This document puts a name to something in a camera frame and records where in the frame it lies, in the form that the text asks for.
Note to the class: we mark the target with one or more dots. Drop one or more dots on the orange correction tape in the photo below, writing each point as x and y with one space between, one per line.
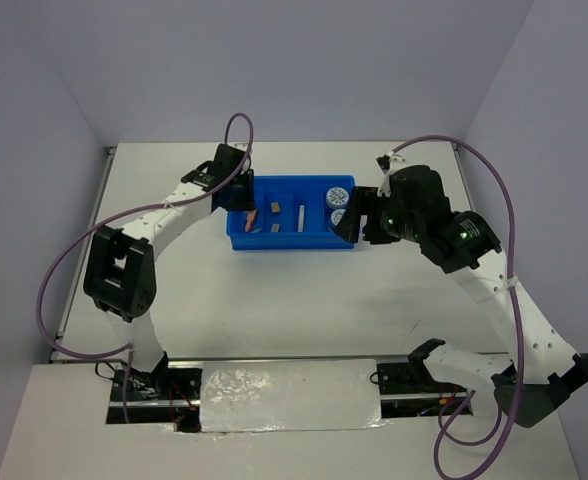
250 220

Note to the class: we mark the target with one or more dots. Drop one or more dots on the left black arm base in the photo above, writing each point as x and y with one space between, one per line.
172 398

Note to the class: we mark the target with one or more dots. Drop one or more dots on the blue slime jar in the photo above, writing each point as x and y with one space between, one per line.
337 198
334 218

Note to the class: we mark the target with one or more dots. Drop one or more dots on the blue white marker pen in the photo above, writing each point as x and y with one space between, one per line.
301 218

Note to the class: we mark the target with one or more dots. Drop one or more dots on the blue compartment tray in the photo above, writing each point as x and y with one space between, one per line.
290 191

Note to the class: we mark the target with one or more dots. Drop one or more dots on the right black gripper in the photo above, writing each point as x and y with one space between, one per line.
363 201

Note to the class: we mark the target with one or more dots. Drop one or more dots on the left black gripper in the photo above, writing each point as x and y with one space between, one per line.
247 202

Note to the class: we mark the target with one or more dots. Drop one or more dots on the silver foil cover plate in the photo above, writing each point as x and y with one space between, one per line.
256 397

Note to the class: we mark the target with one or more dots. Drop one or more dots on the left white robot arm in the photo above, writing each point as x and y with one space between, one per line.
120 276

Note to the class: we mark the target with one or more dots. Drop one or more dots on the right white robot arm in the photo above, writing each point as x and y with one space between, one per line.
539 370

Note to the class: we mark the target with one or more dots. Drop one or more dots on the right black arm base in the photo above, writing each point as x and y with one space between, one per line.
398 379

